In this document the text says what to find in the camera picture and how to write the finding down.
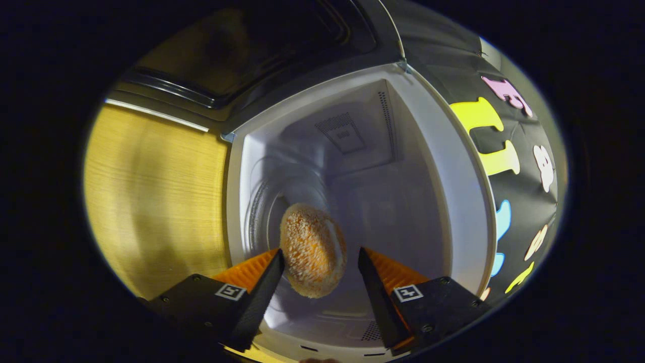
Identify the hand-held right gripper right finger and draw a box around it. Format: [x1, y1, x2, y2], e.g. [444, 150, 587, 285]
[357, 247, 493, 355]

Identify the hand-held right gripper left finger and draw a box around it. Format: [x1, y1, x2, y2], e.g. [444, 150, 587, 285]
[145, 248, 286, 353]

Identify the sesame bun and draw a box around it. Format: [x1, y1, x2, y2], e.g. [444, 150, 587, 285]
[280, 203, 348, 299]

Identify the white microwave oven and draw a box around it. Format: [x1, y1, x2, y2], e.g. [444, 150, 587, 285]
[103, 0, 497, 363]

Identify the black backdrop cloth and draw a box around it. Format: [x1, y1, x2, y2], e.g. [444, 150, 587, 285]
[393, 0, 568, 308]

